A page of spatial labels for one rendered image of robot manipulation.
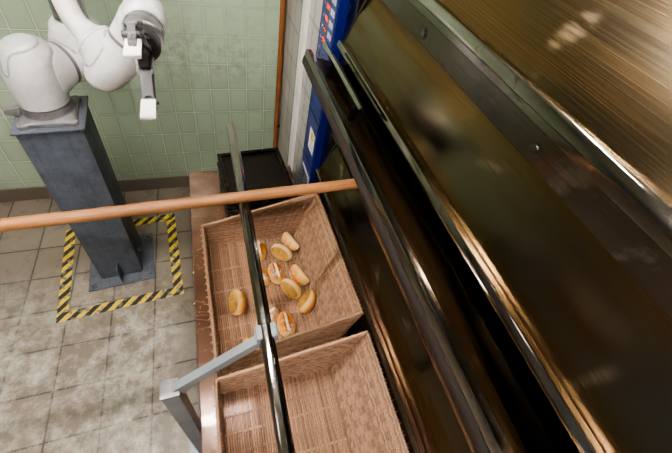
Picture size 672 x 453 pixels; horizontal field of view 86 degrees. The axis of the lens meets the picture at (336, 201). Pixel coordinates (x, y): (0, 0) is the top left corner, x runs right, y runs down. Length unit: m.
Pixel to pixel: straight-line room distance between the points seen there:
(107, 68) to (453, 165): 0.89
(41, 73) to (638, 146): 1.53
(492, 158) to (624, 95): 0.23
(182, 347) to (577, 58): 1.95
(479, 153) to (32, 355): 2.11
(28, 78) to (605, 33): 1.50
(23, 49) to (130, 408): 1.47
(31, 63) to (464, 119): 1.31
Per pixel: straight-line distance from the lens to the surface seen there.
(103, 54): 1.15
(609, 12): 0.55
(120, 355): 2.15
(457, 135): 0.72
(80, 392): 2.14
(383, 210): 0.67
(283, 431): 0.76
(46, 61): 1.56
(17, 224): 1.05
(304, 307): 1.43
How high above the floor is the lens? 1.92
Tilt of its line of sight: 47 degrees down
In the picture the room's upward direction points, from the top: 14 degrees clockwise
